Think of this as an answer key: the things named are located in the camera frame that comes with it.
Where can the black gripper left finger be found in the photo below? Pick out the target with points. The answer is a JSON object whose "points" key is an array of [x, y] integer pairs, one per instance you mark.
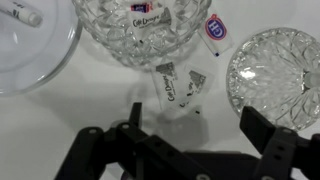
{"points": [[135, 113]]}

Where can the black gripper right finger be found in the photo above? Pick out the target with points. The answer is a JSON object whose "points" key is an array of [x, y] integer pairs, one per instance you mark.
{"points": [[256, 128]]}

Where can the cut crystal glass bowl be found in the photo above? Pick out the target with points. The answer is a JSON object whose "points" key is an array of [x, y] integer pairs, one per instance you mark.
{"points": [[110, 36]]}

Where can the cut glass dish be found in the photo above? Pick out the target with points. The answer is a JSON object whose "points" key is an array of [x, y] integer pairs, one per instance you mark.
{"points": [[270, 76]]}

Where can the white packet with CH logo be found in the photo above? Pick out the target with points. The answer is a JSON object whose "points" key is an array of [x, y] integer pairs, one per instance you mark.
{"points": [[216, 33]]}

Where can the small red blue packet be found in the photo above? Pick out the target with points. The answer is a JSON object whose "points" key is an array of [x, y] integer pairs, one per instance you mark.
{"points": [[141, 7]]}

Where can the white marker with black cap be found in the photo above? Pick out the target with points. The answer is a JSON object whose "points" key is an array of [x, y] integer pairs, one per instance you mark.
{"points": [[23, 12]]}

